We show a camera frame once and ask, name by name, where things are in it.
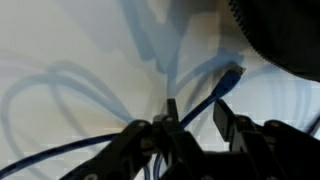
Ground blue ethernet cable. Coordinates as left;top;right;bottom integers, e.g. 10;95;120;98
0;64;248;180

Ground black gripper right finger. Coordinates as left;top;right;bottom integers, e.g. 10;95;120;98
212;98;320;180

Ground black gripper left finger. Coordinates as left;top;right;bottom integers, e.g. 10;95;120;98
59;97;214;180

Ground large black backpack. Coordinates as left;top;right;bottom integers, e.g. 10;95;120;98
228;0;320;83

